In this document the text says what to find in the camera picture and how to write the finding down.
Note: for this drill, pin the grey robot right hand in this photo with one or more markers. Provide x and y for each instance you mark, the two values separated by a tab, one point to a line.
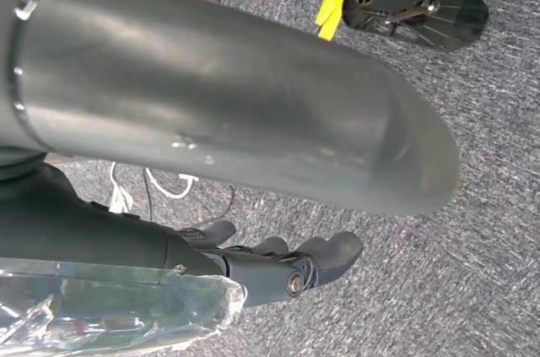
210	91

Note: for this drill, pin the clear plastic wrap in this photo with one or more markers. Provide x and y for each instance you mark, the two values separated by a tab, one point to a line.
127	315

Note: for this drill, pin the black robot foot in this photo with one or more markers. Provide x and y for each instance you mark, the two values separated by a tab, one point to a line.
460	19

